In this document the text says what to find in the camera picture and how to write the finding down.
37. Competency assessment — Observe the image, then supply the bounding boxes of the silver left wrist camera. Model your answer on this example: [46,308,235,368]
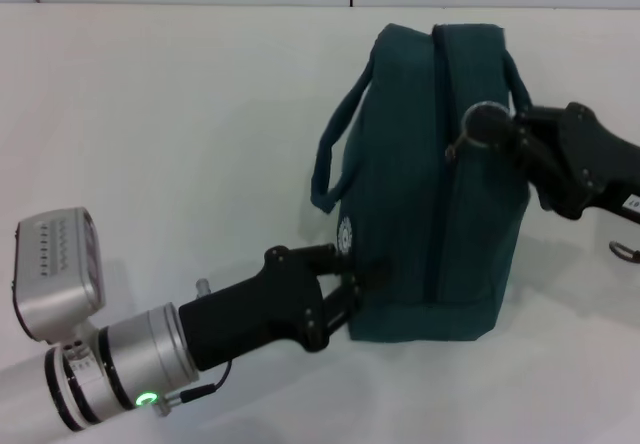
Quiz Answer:
[12,207,109,354]

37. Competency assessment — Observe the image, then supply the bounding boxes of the gripper cable with plug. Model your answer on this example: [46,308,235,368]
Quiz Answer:
[152,358,232,406]
[607,240,640,266]

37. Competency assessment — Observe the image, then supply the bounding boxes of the right gripper cable with plug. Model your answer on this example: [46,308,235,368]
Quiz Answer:
[607,240,640,266]

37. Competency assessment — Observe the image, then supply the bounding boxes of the teal fabric lunch bag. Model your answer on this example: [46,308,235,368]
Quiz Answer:
[309,22,534,344]

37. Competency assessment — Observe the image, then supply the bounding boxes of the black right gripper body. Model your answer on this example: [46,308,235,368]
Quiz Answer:
[548,102,640,224]

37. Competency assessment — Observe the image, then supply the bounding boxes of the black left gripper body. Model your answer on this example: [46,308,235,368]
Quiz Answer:
[178,246,322,371]

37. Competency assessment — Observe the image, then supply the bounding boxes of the left gripper cable with plug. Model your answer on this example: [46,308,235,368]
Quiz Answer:
[152,358,232,406]

